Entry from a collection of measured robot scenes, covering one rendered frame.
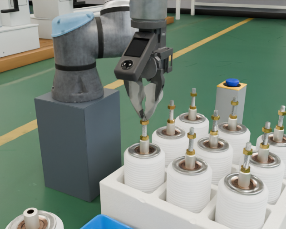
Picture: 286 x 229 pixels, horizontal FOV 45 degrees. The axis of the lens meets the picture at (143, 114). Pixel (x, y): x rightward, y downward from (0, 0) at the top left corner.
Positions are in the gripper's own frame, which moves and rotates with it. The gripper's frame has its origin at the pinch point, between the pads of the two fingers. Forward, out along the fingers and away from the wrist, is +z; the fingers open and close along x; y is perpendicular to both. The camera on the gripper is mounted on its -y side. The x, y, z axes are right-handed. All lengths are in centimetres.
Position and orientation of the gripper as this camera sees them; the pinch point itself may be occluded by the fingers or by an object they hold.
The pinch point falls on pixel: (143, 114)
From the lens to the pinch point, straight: 76.0
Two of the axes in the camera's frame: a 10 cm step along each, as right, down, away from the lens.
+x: -8.8, -1.8, 4.5
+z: 0.0, 9.2, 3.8
